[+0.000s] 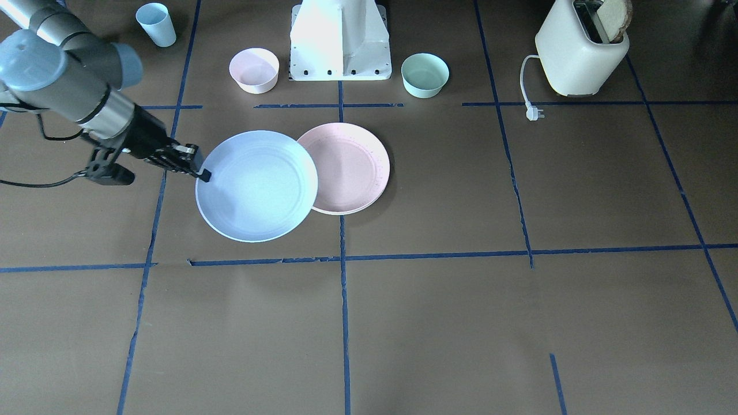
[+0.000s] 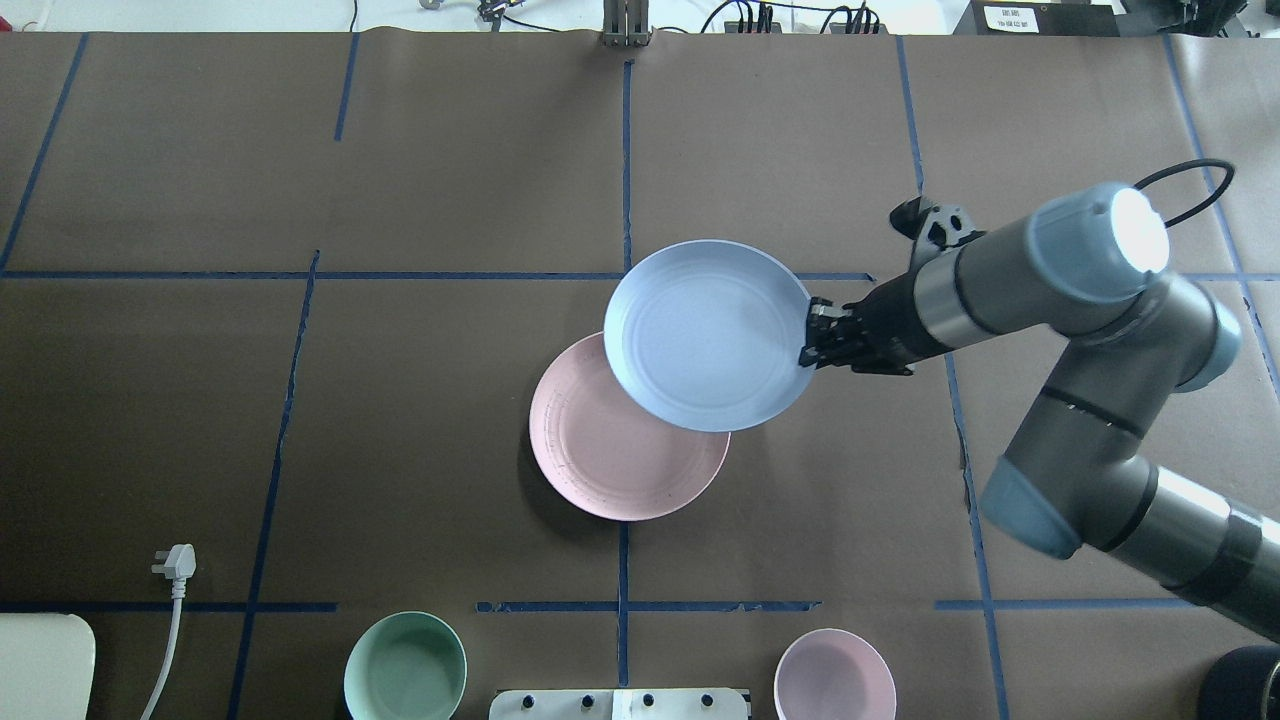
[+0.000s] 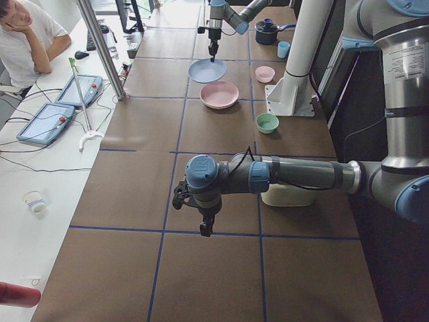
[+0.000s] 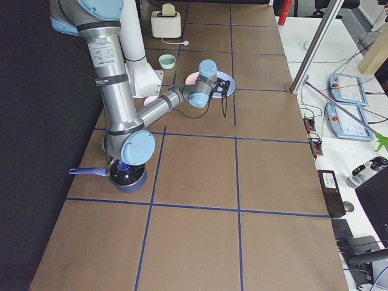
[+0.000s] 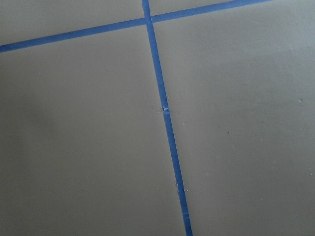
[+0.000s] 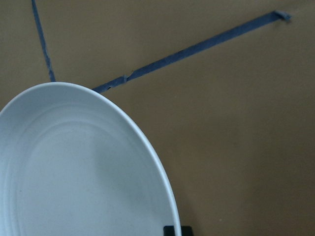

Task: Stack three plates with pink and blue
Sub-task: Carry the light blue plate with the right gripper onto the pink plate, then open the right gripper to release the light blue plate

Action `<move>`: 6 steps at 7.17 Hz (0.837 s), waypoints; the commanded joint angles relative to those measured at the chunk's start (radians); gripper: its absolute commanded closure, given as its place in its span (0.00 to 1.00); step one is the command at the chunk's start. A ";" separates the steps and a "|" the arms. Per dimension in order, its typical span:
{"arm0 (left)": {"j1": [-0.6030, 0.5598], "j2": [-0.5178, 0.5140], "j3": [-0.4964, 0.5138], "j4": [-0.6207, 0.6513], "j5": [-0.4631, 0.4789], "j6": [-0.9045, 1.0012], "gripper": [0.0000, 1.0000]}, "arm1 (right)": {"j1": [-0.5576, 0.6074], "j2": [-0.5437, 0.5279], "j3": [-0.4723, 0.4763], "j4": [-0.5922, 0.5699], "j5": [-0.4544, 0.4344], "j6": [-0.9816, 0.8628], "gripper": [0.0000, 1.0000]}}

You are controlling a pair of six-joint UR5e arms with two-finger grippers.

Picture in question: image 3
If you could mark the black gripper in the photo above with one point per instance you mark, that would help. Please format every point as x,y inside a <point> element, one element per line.
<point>214,35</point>
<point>208,213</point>

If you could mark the blue plate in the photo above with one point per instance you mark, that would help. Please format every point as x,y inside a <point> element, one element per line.
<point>206,71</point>

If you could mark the pink plate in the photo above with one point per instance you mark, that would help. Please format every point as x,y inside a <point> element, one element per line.
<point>219,94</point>

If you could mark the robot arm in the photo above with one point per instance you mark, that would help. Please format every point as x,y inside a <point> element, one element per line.
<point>220,11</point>
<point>400,181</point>

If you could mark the dark blue pot with lid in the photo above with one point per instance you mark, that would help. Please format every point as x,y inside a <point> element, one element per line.
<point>266,31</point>

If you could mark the pink bowl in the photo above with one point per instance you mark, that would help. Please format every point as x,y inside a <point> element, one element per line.
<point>264,74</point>

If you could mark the light blue cup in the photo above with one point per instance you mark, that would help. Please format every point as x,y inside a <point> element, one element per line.
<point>283,49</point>

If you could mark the black monitor stand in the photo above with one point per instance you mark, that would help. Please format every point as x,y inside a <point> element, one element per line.
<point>129,15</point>

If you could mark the cream toaster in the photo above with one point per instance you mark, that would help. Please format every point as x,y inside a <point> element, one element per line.
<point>286,195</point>

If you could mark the green bowl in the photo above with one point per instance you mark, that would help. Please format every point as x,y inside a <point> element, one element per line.
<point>267,123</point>

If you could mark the white reacher grabber stick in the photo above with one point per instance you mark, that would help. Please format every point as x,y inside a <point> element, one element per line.
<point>90,132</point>

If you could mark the black keyboard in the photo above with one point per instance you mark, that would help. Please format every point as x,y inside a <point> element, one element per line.
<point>90,43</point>

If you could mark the far teach pendant tablet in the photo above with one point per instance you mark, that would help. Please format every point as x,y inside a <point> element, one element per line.
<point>90,87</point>

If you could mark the teach pendant tablet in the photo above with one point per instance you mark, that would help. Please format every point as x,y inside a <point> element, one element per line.
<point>47,124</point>
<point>90,87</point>

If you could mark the black computer mouse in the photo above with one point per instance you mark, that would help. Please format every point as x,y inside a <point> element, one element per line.
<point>79,55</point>

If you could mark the paper cup on side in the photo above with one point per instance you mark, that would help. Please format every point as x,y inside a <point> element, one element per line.
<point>34,201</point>

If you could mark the near teach pendant tablet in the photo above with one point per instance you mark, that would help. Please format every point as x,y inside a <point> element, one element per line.
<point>47,124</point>

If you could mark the seated person white shirt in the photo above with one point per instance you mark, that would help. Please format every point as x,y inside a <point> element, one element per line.
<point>30,40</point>

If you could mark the red cylinder object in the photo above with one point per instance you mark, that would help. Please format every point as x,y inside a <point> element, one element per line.
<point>19,296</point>

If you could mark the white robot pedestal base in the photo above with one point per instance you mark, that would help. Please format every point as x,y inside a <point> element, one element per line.
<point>292,95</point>

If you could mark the aluminium frame post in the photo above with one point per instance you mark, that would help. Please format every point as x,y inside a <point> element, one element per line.
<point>90,20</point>

